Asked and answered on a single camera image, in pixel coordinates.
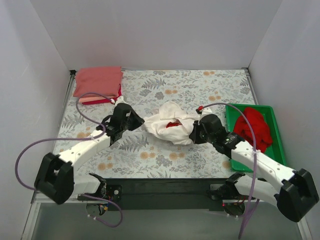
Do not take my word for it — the white printed t-shirt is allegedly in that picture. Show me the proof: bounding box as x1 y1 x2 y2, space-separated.
143 101 200 145

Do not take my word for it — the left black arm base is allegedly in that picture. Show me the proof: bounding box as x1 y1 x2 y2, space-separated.
77 184 122 217

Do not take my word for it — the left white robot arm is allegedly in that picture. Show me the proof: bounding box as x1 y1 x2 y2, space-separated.
34 103 145 205

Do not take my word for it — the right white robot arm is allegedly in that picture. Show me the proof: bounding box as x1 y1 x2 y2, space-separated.
189 114 320 223

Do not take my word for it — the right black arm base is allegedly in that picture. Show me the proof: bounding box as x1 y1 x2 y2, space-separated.
206 173 246 217

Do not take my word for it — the folded crimson t-shirt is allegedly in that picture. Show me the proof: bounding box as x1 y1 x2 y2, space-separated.
81 85 122 105

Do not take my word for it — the floral patterned table mat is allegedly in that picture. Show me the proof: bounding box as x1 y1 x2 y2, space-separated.
53 69 256 178

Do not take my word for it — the folded salmon pink t-shirt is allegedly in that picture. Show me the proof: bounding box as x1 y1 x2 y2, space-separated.
73 66 123 98

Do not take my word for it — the folded light peach t-shirt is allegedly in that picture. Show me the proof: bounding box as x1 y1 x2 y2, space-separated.
79 95 118 103

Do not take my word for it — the red crumpled t-shirt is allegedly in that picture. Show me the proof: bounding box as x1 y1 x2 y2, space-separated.
233 107 273 153

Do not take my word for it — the green plastic tray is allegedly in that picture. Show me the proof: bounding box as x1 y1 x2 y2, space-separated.
225 104 287 166

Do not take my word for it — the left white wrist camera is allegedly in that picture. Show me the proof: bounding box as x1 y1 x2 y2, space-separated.
110 96 126 106

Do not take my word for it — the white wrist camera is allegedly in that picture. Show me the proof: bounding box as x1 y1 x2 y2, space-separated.
110 96 126 106
196 106 213 119

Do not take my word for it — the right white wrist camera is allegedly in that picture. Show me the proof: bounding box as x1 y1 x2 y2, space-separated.
196 106 213 119

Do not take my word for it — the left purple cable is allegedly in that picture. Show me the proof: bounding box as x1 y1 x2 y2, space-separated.
14 92 124 228

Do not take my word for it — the aluminium frame rail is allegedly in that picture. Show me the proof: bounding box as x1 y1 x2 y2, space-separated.
21 192 86 240

